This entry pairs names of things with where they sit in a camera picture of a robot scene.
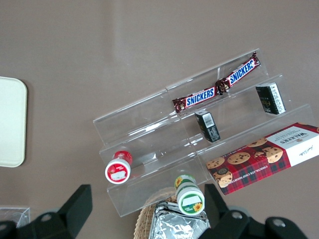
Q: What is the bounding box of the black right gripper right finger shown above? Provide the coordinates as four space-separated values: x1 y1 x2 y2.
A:
198 184 309 239

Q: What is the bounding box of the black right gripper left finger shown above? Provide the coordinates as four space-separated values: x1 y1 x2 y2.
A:
0 184 93 239

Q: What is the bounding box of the light wicker basket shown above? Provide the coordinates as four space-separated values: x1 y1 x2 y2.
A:
133 188 180 239

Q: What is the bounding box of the cream plastic serving tray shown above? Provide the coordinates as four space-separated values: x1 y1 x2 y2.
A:
0 76 28 168

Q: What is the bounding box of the green lidded sunflower cup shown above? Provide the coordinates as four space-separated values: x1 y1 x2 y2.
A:
173 174 206 216

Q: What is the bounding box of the silver foil wrapped pack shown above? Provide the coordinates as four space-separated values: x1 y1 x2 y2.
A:
149 201 211 239

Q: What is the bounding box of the red lidded yogurt cup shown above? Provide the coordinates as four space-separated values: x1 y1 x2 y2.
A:
104 146 134 185

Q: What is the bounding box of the clear acrylic bottle rack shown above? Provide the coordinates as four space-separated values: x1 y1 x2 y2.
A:
0 206 31 229

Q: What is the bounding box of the Walkers red tartan cookie box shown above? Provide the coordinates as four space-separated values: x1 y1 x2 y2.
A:
206 121 319 196

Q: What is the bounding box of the small black carton box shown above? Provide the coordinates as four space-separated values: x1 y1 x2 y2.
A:
194 111 221 143
255 82 287 116

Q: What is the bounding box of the clear acrylic stepped display riser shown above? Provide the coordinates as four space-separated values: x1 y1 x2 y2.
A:
92 86 209 218
165 48 319 181

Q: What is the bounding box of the Snickers chocolate bar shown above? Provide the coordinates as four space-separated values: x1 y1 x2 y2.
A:
172 86 218 113
215 51 261 95

